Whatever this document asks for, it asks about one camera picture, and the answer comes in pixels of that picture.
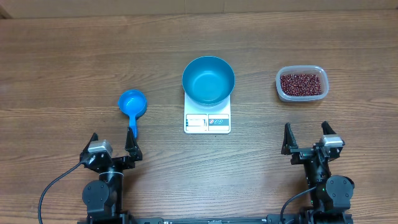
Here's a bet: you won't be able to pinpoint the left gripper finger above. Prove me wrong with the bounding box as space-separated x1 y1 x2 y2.
125 127 139 153
83 133 98 152

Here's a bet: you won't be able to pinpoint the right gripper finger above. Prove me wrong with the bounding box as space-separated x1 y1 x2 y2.
321 121 336 135
281 123 298 155

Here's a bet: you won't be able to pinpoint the blue plastic measuring scoop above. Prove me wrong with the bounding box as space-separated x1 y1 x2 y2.
118 90 147 138

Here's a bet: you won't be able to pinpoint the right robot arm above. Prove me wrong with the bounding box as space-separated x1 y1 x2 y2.
279 121 354 223

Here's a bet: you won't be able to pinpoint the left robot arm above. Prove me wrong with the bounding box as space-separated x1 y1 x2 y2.
80 128 142 224

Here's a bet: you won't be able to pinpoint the white digital kitchen scale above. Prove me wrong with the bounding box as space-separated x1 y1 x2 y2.
183 94 231 134

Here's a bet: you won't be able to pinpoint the teal blue bowl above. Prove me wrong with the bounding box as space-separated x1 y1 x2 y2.
182 55 236 106

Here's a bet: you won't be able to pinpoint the clear plastic food container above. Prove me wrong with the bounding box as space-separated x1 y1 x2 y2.
275 65 330 103

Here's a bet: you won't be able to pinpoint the red adzuki beans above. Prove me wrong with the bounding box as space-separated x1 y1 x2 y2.
280 73 322 96

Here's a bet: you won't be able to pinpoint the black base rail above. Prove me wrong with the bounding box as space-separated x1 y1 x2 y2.
77 214 354 224

